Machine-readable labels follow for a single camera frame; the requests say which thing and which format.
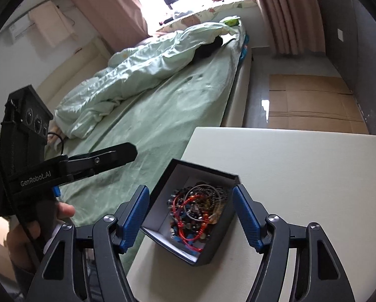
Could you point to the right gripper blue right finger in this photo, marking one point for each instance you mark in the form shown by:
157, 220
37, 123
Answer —
252, 216

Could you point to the left pink curtain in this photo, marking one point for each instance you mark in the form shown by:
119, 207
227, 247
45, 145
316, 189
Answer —
119, 22

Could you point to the cardboard floor sheet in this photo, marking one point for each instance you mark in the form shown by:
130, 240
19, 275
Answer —
313, 103

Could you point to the black jewelry box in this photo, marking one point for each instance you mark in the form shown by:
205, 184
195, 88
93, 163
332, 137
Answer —
190, 211

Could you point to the pink curtain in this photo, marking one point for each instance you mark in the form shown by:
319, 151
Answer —
293, 26
119, 22

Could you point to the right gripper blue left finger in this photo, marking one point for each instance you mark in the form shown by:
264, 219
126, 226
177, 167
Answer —
130, 217

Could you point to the bed with green sheet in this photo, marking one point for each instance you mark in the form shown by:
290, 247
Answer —
159, 122

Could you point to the right pink curtain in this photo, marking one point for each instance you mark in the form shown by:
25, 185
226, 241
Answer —
293, 26

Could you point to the white side table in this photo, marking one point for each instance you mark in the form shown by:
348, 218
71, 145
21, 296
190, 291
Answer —
302, 176

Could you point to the white wall socket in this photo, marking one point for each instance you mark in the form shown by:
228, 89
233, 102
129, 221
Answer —
340, 35

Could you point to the light green duvet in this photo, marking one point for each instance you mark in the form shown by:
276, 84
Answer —
133, 71

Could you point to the beige padded headboard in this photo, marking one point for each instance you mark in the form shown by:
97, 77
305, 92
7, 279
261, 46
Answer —
86, 62

